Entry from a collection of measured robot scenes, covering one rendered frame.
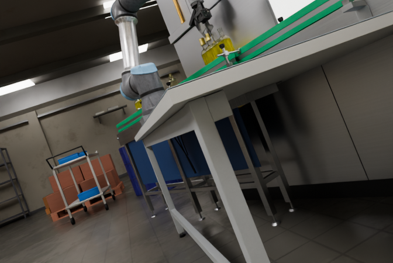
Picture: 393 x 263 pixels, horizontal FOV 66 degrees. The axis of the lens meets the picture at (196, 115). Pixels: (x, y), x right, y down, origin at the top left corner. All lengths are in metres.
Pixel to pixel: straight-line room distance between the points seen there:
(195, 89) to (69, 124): 10.57
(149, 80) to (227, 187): 0.80
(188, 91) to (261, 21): 1.22
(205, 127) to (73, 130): 10.49
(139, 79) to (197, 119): 0.76
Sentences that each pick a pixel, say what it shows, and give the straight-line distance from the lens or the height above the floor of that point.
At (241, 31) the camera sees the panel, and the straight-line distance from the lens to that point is 1.89.
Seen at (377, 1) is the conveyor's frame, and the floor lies 0.83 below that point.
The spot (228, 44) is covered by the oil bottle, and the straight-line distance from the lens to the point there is 1.79.
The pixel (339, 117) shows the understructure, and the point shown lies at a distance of 1.68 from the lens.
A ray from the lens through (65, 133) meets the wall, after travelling 11.12.
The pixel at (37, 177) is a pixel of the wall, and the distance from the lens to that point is 11.26.
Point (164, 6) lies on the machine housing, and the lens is 2.51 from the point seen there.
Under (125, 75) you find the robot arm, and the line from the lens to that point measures 1.51.
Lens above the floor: 0.66
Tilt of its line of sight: 2 degrees up
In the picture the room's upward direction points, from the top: 22 degrees counter-clockwise
